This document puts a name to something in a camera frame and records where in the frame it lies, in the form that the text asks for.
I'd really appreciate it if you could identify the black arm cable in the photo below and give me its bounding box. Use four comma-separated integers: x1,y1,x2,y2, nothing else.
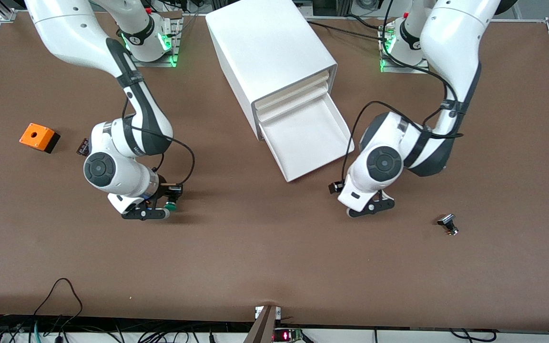
122,95,196,190
328,0,466,194

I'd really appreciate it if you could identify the small white bracket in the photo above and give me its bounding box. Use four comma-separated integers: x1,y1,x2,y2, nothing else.
254,306,282,320

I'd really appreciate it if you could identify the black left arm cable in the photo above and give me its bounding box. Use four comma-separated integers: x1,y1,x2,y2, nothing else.
328,0,466,194

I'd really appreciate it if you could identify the black silver selector switch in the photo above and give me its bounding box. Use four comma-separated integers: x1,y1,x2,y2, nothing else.
437,214,459,236

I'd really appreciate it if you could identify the brown camera mount post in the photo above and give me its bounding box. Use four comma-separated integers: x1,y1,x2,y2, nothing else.
244,305,277,343

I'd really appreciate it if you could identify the black cable behind cabinet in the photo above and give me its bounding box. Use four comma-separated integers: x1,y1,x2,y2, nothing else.
305,19,389,36

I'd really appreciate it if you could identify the white plain drawer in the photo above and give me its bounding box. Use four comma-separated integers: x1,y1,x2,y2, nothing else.
255,71,328,111
257,82,328,122

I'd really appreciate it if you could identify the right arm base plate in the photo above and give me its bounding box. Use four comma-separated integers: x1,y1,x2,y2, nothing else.
128,10,182,68

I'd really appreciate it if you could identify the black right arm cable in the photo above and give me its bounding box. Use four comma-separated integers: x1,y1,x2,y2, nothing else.
122,95,196,190

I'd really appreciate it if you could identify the white drawer with handle cutout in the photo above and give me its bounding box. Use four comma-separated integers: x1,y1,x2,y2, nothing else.
259,93,355,183

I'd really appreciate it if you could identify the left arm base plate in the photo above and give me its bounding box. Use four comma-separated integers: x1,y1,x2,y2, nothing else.
378,19,431,74

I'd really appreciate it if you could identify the orange button enclosure box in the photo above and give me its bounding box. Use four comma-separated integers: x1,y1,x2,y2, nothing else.
19,123,61,154

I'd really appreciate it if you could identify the device with red display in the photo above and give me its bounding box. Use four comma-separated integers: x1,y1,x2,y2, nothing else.
273,328,305,343

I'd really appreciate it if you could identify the thin black looped cable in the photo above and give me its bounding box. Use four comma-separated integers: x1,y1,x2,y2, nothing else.
33,278,83,329

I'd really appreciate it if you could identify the white drawer cabinet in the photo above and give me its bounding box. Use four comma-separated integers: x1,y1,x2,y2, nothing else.
205,0,338,141

